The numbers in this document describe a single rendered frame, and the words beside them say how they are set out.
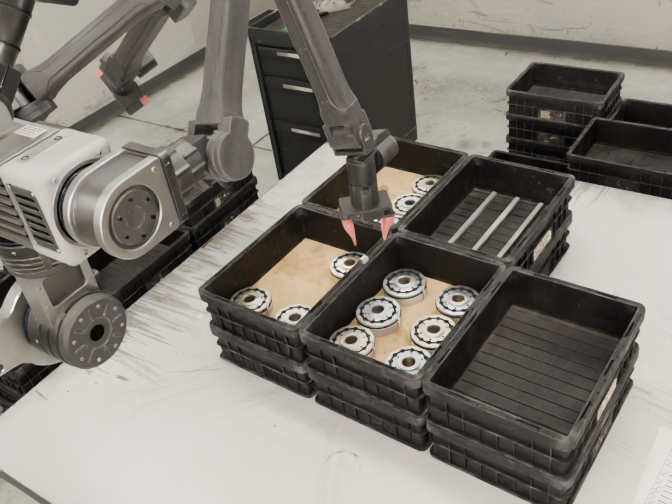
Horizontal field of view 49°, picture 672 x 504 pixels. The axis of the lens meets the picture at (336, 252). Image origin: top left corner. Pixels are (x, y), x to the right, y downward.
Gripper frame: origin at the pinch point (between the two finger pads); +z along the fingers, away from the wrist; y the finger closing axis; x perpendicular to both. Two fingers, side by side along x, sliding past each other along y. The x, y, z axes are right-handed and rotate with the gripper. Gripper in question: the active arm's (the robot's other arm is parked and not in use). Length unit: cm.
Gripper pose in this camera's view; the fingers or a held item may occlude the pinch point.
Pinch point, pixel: (369, 238)
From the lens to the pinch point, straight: 157.5
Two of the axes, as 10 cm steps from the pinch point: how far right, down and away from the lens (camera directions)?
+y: -9.8, 1.9, -0.6
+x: 1.6, 5.7, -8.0
